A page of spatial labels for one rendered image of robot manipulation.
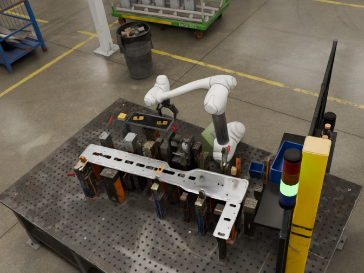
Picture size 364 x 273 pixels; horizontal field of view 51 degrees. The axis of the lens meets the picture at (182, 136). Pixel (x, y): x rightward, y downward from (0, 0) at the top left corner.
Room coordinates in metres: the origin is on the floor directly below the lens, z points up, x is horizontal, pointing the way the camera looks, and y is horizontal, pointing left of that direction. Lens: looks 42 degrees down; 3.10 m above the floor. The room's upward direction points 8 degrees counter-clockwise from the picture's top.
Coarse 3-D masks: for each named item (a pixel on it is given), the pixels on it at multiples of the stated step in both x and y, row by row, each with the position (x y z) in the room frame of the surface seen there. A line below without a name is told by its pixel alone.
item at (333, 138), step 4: (316, 116) 1.75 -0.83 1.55; (316, 120) 1.74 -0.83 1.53; (316, 128) 1.77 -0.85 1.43; (316, 132) 1.74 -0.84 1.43; (320, 132) 1.73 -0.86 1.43; (336, 132) 1.71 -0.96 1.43; (316, 136) 1.70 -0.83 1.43; (332, 136) 1.68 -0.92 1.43; (336, 136) 1.67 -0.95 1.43; (332, 140) 1.65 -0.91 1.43; (332, 144) 1.61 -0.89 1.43; (332, 148) 1.58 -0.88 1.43; (332, 152) 1.55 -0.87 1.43; (328, 156) 1.52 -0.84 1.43; (332, 156) 1.52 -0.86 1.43; (328, 160) 1.49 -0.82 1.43; (328, 164) 1.46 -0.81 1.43; (328, 168) 1.43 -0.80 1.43; (328, 172) 1.40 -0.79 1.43
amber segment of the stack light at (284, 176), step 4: (284, 172) 0.96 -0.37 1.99; (284, 176) 0.95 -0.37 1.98; (288, 176) 0.94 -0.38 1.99; (292, 176) 0.94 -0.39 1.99; (296, 176) 0.94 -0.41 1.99; (284, 180) 0.95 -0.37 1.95; (288, 180) 0.94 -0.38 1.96; (292, 180) 0.94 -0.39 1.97; (296, 180) 0.94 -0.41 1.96; (288, 184) 0.94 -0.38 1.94; (292, 184) 0.94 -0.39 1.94
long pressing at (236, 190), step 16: (96, 160) 2.22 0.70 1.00; (112, 160) 2.19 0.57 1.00; (128, 160) 2.17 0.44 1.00; (144, 160) 2.14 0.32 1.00; (160, 160) 2.11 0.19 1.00; (144, 176) 1.98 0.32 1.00; (160, 176) 1.95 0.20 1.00; (176, 176) 1.93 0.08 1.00; (192, 176) 1.91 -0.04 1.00; (208, 176) 1.89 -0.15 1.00; (224, 176) 1.86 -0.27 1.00; (192, 192) 1.76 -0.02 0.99; (208, 192) 1.73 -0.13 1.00; (224, 192) 1.71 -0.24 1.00; (240, 192) 1.69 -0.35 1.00
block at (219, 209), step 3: (219, 204) 1.63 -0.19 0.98; (216, 207) 1.61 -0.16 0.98; (219, 207) 1.61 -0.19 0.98; (222, 207) 1.60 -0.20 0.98; (216, 210) 1.59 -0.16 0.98; (219, 210) 1.58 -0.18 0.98; (222, 210) 1.58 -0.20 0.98; (213, 213) 1.57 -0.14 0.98; (216, 213) 1.56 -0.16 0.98; (219, 213) 1.56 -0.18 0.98; (213, 216) 1.57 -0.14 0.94; (216, 216) 1.56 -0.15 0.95; (219, 216) 1.55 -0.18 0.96; (216, 219) 1.56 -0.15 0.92; (225, 219) 1.61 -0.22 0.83; (216, 222) 1.56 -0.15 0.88; (216, 225) 1.57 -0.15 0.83
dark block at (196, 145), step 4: (196, 144) 2.12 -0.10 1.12; (200, 144) 2.11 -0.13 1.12; (192, 148) 2.08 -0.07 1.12; (196, 148) 2.07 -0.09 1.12; (200, 148) 2.10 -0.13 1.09; (196, 152) 2.06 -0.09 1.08; (200, 152) 2.10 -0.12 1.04; (196, 156) 2.07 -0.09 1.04; (196, 160) 2.07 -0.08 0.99; (196, 164) 2.07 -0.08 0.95; (200, 168) 2.07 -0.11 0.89
